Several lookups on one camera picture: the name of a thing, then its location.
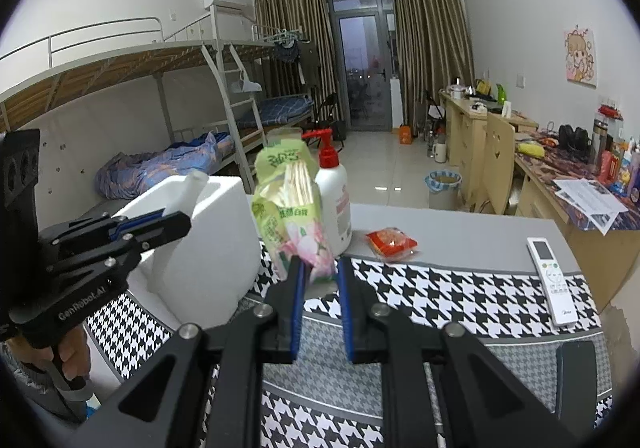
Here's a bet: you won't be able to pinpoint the green tissue pack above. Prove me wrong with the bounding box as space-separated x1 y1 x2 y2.
252 138 335 283

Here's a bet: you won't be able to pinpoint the left hand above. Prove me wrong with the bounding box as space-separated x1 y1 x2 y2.
58 326 91 381

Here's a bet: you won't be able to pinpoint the blue plaid quilt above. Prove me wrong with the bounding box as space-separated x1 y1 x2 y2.
94 132 234 200

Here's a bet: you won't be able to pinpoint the white foam box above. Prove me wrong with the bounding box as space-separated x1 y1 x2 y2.
128 176 260 330

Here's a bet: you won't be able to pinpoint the houndstooth table mat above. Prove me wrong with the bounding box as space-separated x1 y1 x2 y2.
84 239 614 448

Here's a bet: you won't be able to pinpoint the black smartphone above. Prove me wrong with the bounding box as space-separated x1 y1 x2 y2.
555 340 598 440

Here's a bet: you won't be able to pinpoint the white remote control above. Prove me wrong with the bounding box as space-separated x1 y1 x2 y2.
527 237 578 327

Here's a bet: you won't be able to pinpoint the metal bunk bed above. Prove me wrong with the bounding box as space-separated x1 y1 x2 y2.
0 2 317 229

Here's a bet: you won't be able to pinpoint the red snack packet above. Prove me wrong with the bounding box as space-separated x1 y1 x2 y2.
366 227 418 262

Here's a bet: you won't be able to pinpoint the white red pump bottle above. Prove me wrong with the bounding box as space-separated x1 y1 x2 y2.
302 128 352 257

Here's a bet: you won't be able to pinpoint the black folding chair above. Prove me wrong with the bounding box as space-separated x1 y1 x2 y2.
314 93 346 146

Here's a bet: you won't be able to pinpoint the blue trash bin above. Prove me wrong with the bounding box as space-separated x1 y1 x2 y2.
425 170 462 211

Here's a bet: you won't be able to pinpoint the printed paper sheets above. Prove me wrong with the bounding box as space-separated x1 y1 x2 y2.
553 178 628 236

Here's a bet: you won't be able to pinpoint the wooden desk with drawers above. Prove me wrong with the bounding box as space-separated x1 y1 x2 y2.
438 90 639 310

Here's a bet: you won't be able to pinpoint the white air conditioner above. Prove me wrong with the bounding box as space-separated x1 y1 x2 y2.
203 0 250 12

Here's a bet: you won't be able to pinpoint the left brown curtain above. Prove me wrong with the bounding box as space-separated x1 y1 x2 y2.
254 0 338 119

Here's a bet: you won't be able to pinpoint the brown curtain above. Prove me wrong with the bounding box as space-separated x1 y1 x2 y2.
254 0 338 119
393 0 475 130

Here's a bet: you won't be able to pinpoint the black headphones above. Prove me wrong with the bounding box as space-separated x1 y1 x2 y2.
558 124 590 161

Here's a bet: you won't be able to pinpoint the glass balcony door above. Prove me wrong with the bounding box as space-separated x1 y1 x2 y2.
328 0 397 132

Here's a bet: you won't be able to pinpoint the right brown curtain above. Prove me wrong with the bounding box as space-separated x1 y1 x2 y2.
393 0 475 130

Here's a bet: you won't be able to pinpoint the anime girl poster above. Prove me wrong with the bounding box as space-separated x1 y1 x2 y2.
564 26 597 87

